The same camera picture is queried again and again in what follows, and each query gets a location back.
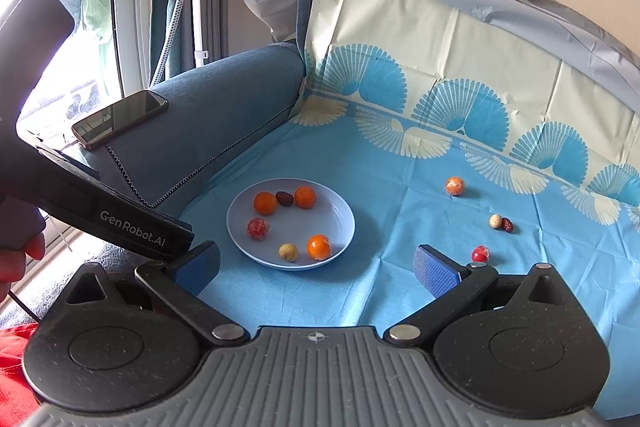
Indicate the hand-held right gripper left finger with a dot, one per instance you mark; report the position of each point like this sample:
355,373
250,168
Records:
197,269

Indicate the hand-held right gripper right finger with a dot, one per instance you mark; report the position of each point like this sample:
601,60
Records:
437,272

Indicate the red netted fruit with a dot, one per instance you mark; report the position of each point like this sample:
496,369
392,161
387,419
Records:
258,228

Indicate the beige longan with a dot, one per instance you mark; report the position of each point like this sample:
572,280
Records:
495,221
288,252

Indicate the small orange tangerine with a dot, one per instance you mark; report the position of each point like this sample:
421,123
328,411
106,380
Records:
265,203
305,197
318,247

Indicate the light blue plate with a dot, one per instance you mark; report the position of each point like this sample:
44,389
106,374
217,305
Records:
300,227

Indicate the dark red jujube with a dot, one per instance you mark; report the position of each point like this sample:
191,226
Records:
284,198

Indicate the person's left hand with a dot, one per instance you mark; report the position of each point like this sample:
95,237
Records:
15,264

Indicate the red wrapped fruit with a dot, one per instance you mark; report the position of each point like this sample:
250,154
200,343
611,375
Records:
481,253

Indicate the dark brown jujube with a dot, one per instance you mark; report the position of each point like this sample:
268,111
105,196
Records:
508,225

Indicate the plastic-wrapped tangerine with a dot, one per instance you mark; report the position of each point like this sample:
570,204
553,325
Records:
455,187

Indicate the black smartphone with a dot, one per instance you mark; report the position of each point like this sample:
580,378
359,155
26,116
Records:
120,119

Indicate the blue cream printed cloth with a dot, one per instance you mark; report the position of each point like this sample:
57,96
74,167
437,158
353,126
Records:
400,157

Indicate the red clothing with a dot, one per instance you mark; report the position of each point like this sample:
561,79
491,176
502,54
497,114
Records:
12,357

